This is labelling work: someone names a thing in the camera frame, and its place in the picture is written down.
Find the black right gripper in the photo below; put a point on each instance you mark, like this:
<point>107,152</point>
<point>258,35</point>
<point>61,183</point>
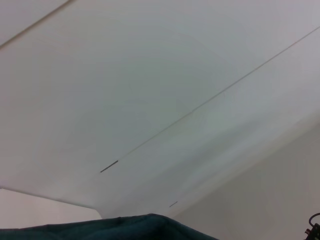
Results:
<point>313,232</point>

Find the dark teal fabric lunch bag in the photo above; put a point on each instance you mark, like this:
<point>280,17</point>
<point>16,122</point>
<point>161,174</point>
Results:
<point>100,230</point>

